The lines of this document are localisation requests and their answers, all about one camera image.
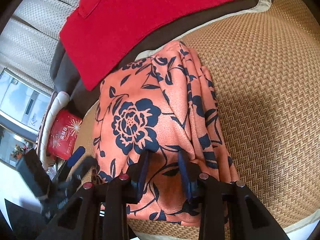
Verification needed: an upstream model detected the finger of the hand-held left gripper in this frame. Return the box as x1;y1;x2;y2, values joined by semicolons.
57;147;98;181

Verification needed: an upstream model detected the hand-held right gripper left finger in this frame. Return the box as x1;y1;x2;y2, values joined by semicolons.
46;150;152;240

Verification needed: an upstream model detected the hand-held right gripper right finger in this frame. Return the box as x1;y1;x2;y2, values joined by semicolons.
177;151;283;240

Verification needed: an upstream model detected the orange floral garment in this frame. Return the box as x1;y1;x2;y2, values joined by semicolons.
91;40;239;227

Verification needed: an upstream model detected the red starburst box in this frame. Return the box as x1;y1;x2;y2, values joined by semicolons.
47;110;83;160

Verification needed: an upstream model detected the window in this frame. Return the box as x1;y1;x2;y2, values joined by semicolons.
0;67;54;168

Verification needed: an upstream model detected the woven rattan mat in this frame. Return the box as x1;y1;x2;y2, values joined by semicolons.
80;0;320;240

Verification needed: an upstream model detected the beige dotted upholstery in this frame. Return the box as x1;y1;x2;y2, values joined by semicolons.
0;0;93;90

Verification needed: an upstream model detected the red cloth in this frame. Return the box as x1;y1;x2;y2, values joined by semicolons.
59;0;258;91

